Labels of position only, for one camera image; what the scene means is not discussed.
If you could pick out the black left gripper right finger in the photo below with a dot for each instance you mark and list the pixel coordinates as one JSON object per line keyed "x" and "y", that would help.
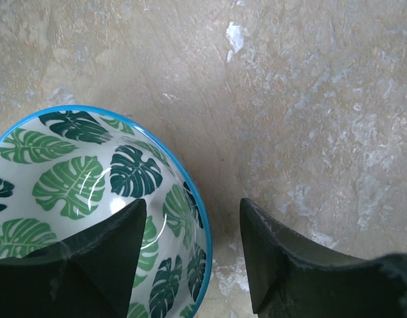
{"x": 290, "y": 275}

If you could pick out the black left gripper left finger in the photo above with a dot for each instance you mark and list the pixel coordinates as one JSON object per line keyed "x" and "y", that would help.
{"x": 89, "y": 274}

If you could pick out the green leaf pattern bowl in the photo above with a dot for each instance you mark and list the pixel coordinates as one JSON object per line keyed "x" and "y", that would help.
{"x": 67, "y": 168}

